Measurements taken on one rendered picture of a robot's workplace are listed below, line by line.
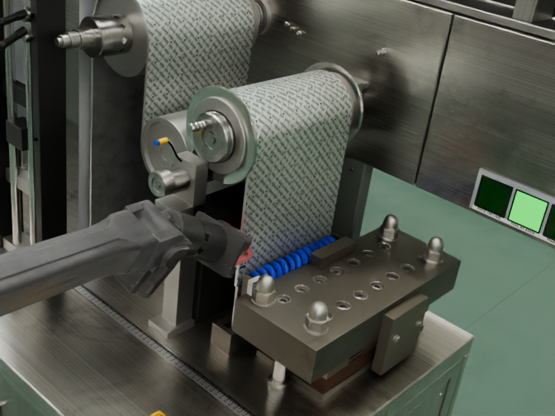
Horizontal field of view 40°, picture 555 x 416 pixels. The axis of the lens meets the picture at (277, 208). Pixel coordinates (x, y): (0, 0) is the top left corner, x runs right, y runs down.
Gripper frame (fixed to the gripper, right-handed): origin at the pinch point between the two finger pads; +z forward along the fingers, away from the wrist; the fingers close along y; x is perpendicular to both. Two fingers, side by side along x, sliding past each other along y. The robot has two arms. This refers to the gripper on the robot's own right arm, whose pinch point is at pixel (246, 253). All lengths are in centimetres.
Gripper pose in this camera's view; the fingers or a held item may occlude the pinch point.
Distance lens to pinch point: 118.8
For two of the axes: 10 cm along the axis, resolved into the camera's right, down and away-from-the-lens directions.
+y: 7.3, 3.9, -5.6
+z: 5.2, 2.2, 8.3
